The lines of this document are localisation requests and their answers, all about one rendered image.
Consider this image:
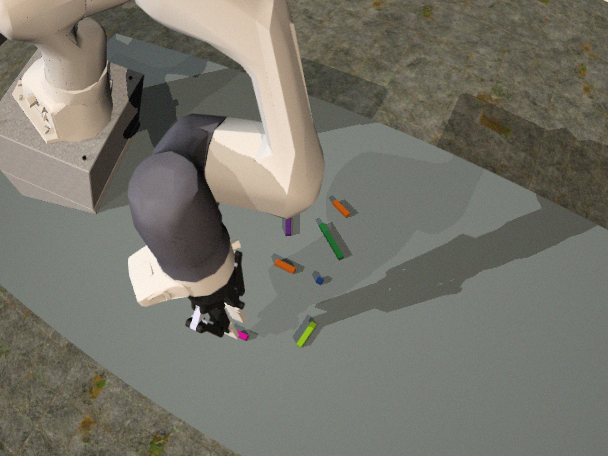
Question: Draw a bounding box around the orange rod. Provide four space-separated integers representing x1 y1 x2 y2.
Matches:
333 199 350 218
275 259 296 274

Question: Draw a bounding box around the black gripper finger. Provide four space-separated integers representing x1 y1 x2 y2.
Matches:
224 250 247 323
185 299 239 339

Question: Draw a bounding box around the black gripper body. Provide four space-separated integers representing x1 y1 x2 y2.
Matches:
187 267 236 314

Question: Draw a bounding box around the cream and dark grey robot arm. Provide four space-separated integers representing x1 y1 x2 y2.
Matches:
0 0 325 306

